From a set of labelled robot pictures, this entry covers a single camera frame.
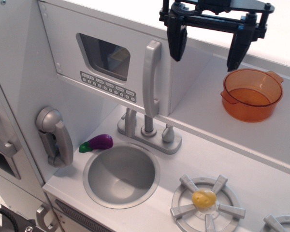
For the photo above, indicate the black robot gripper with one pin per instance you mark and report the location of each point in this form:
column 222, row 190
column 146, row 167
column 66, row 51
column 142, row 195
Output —
column 246, row 19

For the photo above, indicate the grey microwave door handle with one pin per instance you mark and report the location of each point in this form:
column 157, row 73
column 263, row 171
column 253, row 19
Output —
column 151, row 60

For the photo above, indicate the white toy microwave door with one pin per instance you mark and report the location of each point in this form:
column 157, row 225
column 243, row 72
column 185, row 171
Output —
column 101, row 47

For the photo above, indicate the orange transparent plastic pot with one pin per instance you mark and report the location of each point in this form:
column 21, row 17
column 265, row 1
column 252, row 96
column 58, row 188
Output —
column 251, row 95

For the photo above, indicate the white upper kitchen shelf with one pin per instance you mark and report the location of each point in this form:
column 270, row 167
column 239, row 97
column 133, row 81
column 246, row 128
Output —
column 201, row 113

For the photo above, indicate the grey toy sink faucet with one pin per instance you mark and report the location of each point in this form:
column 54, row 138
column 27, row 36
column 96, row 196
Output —
column 143, row 129

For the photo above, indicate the purple toy eggplant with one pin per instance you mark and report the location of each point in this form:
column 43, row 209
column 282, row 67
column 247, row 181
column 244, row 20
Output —
column 102, row 141

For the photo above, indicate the yellow toy potato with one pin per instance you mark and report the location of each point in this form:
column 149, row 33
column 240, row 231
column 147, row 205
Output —
column 203, row 198

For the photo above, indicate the round grey sink basin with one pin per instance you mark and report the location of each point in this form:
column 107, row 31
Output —
column 121, row 177

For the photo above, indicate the grey toy stove burner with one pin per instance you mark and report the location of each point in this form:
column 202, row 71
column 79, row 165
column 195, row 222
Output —
column 223, row 216

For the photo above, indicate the grey toy telephone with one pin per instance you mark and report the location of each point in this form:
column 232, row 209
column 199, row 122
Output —
column 55, row 137

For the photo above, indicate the grey oven door handle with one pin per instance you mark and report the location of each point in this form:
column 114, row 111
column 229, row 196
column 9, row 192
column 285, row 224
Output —
column 46, row 219

